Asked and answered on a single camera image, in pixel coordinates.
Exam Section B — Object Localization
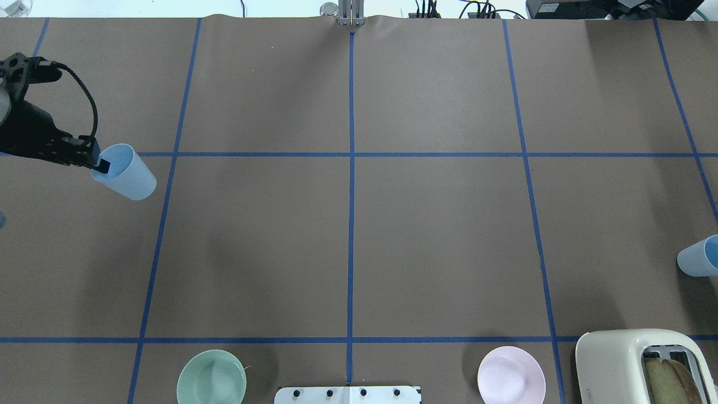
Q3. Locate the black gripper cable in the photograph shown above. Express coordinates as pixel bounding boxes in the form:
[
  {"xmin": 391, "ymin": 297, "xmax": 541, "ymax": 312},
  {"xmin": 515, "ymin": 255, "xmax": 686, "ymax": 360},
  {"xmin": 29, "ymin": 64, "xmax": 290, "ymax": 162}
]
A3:
[{"xmin": 34, "ymin": 61, "xmax": 99, "ymax": 146}]

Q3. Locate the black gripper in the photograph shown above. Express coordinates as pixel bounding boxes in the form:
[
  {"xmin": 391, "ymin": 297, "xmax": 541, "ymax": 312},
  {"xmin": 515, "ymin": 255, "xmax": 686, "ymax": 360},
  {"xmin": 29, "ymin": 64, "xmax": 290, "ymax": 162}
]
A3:
[{"xmin": 1, "ymin": 100, "xmax": 111, "ymax": 172}]

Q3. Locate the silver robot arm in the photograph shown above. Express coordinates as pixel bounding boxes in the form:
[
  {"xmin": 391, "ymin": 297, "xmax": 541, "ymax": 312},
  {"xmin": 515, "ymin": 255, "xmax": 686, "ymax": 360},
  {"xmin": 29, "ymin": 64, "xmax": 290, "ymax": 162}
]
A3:
[{"xmin": 1, "ymin": 87, "xmax": 111, "ymax": 174}]

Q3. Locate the pink plastic bowl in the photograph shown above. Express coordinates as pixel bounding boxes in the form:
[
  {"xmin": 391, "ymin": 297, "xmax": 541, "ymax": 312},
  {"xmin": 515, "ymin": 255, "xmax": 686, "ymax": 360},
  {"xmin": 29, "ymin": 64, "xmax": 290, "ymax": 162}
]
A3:
[{"xmin": 476, "ymin": 346, "xmax": 546, "ymax": 403}]

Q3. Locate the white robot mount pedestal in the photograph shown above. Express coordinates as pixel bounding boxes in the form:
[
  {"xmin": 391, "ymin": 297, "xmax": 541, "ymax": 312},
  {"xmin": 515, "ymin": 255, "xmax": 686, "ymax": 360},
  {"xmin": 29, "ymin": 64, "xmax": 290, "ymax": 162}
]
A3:
[{"xmin": 274, "ymin": 385, "xmax": 422, "ymax": 403}]

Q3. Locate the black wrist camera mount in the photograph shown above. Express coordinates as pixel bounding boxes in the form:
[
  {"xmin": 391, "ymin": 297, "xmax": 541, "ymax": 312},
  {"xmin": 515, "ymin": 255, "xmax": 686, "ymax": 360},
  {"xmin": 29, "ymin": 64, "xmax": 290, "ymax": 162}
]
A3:
[{"xmin": 1, "ymin": 53, "xmax": 62, "ymax": 97}]

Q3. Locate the light blue cup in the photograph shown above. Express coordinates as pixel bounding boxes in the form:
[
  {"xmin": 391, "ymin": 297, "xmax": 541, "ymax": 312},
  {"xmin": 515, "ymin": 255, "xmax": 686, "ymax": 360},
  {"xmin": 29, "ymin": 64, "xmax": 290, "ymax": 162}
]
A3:
[
  {"xmin": 676, "ymin": 235, "xmax": 717, "ymax": 278},
  {"xmin": 91, "ymin": 144, "xmax": 157, "ymax": 200}
]

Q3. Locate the brown toast slice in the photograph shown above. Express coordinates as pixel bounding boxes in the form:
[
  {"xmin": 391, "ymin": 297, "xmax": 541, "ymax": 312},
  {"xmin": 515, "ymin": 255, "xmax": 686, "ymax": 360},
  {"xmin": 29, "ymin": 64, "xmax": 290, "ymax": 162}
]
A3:
[{"xmin": 644, "ymin": 357, "xmax": 703, "ymax": 403}]

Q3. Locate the green plastic bowl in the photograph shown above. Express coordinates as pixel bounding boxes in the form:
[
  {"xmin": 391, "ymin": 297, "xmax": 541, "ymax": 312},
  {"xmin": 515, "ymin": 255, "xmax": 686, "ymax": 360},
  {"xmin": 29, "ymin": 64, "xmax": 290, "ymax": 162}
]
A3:
[{"xmin": 176, "ymin": 350, "xmax": 248, "ymax": 403}]

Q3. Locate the aluminium frame post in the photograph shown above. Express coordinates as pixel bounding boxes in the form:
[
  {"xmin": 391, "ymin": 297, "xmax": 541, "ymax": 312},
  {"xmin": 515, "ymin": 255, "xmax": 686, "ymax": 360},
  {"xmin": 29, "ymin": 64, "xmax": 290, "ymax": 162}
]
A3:
[{"xmin": 337, "ymin": 0, "xmax": 366, "ymax": 26}]

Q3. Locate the cream white toaster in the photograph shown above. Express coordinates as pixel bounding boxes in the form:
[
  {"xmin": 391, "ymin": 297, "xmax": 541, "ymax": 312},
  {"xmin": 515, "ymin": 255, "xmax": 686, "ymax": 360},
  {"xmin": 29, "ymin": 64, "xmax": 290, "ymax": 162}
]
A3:
[{"xmin": 575, "ymin": 328, "xmax": 716, "ymax": 403}]

